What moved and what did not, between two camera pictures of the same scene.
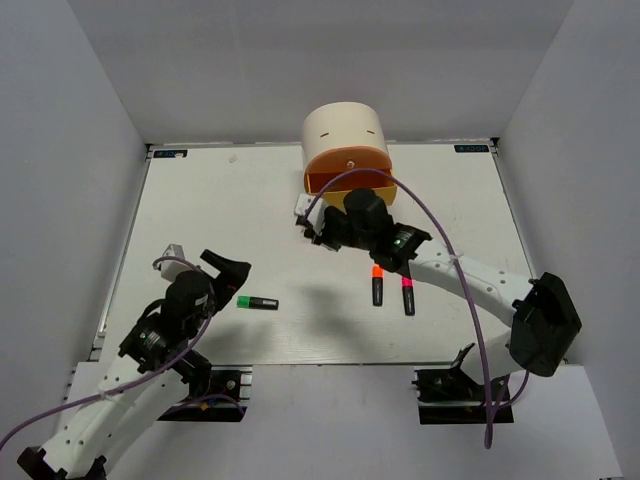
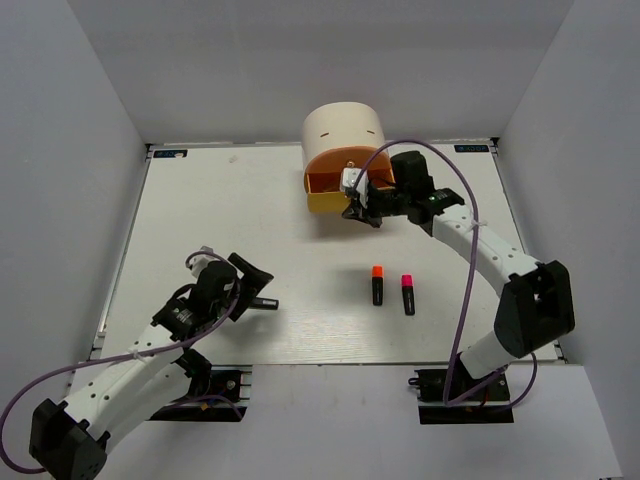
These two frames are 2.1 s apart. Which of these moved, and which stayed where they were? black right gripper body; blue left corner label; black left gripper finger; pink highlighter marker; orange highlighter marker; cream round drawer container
Moved: black left gripper finger; black right gripper body
Stayed: cream round drawer container; blue left corner label; orange highlighter marker; pink highlighter marker
